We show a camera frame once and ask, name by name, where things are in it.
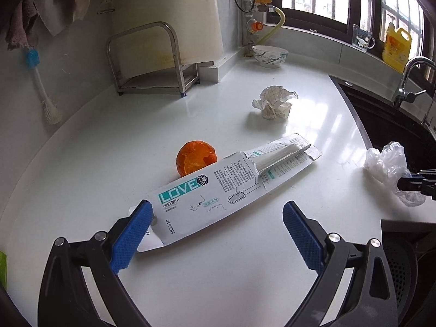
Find white toothbrush package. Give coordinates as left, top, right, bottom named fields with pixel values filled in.
left=137, top=134, right=322, bottom=252

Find grey purple hanging rag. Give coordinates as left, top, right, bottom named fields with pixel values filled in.
left=5, top=0, right=38, bottom=50

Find blue white bottle brush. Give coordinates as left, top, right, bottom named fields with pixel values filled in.
left=25, top=48, right=62, bottom=126

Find white patterned ceramic bowl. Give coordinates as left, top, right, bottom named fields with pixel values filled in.
left=252, top=45, right=289, bottom=68

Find clear glass printed mug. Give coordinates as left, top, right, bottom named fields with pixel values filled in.
left=352, top=25, right=376, bottom=52

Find yellow green refill pouch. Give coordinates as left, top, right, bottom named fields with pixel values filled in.
left=0, top=252, right=7, bottom=289

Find yellow gas hose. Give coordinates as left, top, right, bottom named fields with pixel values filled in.
left=255, top=5, right=287, bottom=46

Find grey perforated trash bin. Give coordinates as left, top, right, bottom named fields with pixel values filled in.
left=381, top=219, right=435, bottom=326

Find yellow detergent bottle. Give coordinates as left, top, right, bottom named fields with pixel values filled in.
left=382, top=15, right=412, bottom=73

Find grey gas pipe with valves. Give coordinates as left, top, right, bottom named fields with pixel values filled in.
left=234, top=0, right=275, bottom=57

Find chrome sink faucet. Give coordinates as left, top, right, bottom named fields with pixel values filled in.
left=390, top=56, right=436, bottom=110

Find stainless steel board rack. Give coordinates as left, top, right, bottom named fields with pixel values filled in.
left=106, top=22, right=200, bottom=98

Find clear plastic bag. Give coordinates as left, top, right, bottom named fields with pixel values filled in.
left=364, top=141, right=426, bottom=207

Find black kitchen sink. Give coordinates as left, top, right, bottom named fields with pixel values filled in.
left=330, top=76, right=435, bottom=174

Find dark framed window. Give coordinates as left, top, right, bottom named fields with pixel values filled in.
left=273, top=0, right=435, bottom=59

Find crumpled white paper ball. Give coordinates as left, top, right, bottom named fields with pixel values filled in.
left=252, top=86, right=299, bottom=120

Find white cutting board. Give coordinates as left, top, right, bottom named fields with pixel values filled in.
left=111, top=0, right=223, bottom=63

